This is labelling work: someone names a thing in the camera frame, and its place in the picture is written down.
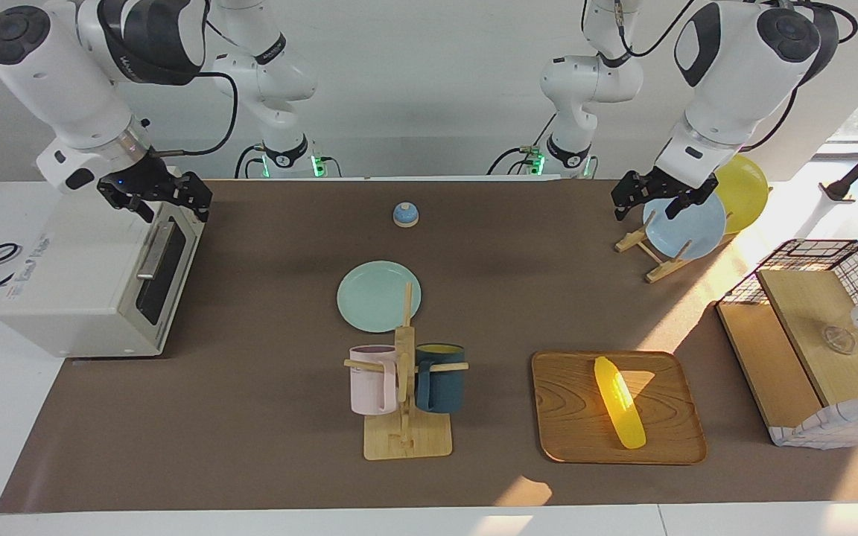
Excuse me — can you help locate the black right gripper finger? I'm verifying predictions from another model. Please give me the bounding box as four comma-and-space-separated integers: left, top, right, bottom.
179, 171, 214, 223
98, 185, 156, 223

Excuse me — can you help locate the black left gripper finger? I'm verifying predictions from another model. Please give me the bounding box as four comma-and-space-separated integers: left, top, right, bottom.
666, 185, 720, 220
611, 173, 649, 221

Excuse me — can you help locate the white toaster oven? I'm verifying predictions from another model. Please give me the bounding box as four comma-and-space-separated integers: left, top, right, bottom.
0, 179, 205, 358

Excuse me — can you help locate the light green plate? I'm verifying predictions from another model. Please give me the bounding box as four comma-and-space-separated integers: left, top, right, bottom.
337, 261, 422, 334

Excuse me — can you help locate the yellow corn cob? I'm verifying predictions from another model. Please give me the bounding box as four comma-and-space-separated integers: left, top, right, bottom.
594, 356, 647, 450

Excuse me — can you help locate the light blue plate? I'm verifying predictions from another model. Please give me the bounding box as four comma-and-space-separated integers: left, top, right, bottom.
643, 192, 728, 261

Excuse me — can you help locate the yellow plate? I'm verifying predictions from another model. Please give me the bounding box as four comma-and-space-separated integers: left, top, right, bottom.
714, 154, 770, 235

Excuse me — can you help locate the wooden plate rack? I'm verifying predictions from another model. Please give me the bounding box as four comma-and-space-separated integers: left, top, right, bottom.
614, 211, 705, 284

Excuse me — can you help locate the wooden step shelf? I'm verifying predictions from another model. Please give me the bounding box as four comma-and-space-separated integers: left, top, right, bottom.
717, 268, 858, 429

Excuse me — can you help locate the small clear glass object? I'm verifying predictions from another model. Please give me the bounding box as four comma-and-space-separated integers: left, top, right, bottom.
822, 325, 857, 354

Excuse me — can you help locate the brown table mat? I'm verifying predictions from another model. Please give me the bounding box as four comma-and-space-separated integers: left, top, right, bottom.
0, 179, 858, 514

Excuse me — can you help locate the wooden tray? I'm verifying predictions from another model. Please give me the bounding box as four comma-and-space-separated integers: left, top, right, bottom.
531, 351, 708, 465

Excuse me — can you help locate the pink mug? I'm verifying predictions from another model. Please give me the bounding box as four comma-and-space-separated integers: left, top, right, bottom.
349, 345, 400, 415

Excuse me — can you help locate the dark blue mug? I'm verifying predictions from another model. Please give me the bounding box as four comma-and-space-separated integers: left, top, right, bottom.
414, 343, 467, 414

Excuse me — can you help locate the wooden mug rack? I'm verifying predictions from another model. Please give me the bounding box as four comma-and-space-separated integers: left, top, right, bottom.
344, 281, 469, 461

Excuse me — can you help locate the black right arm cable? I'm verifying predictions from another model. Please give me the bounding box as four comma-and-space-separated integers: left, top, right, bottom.
153, 71, 240, 157

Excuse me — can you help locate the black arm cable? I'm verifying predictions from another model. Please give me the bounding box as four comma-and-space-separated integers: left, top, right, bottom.
153, 71, 240, 157
742, 0, 858, 152

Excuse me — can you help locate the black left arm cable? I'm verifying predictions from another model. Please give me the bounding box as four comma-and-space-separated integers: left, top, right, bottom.
742, 0, 858, 152

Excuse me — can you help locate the black base cable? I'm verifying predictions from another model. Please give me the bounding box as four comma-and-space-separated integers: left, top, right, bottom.
487, 112, 558, 176

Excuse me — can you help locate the wire basket with cloth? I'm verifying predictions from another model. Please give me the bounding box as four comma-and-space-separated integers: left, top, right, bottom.
716, 238, 858, 449

